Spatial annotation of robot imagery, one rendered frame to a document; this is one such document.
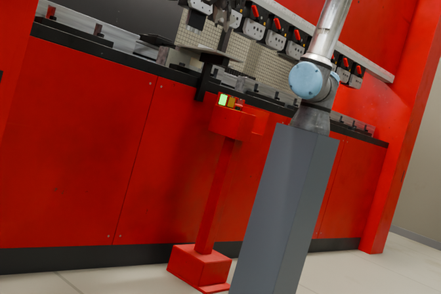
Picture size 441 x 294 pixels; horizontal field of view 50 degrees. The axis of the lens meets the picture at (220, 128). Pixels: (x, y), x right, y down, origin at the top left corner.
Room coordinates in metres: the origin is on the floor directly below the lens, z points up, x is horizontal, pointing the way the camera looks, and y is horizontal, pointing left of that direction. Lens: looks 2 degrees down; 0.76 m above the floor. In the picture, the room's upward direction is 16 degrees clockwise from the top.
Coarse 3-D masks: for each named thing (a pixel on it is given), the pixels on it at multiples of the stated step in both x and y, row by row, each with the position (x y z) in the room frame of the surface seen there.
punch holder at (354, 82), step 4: (352, 64) 3.35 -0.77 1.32; (356, 64) 3.34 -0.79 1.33; (352, 68) 3.35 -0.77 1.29; (356, 68) 3.35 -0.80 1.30; (364, 68) 3.43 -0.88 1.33; (352, 72) 3.34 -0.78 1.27; (356, 72) 3.36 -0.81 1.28; (364, 72) 3.44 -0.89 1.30; (352, 76) 3.33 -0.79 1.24; (356, 76) 3.37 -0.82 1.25; (348, 80) 3.35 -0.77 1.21; (352, 80) 3.34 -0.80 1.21; (356, 80) 3.39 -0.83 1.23; (360, 80) 3.42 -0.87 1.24; (344, 84) 3.37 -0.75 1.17; (348, 84) 3.35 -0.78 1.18; (352, 84) 3.35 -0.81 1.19; (356, 84) 3.39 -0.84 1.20; (360, 84) 3.43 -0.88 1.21; (352, 88) 3.46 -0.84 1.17; (356, 88) 3.40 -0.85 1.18
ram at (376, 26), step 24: (288, 0) 2.65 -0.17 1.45; (312, 0) 2.81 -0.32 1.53; (360, 0) 3.20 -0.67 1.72; (384, 0) 3.43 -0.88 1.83; (408, 0) 3.71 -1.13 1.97; (312, 24) 2.87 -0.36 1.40; (360, 24) 3.27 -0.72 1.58; (384, 24) 3.51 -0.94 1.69; (408, 24) 3.80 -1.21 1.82; (336, 48) 3.11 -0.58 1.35; (360, 48) 3.33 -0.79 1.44; (384, 48) 3.59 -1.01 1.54
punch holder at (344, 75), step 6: (342, 54) 3.19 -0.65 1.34; (342, 60) 3.19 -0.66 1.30; (348, 60) 3.25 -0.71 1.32; (342, 66) 3.20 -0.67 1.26; (348, 66) 3.27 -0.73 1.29; (336, 72) 3.20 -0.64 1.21; (342, 72) 3.21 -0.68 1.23; (348, 72) 3.28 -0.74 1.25; (342, 78) 3.23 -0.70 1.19; (348, 78) 3.29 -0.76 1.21
